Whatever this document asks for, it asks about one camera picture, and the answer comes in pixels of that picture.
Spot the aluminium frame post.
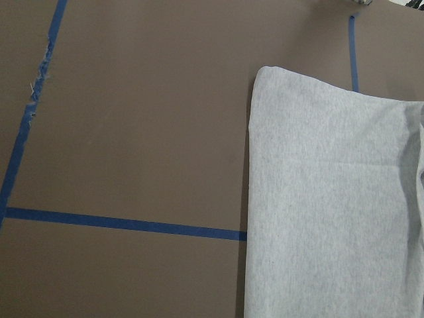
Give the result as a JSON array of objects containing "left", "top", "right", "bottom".
[{"left": 350, "top": 0, "right": 373, "bottom": 5}]

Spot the grey cartoon print t-shirt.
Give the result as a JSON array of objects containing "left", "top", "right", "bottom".
[{"left": 244, "top": 67, "right": 423, "bottom": 317}]

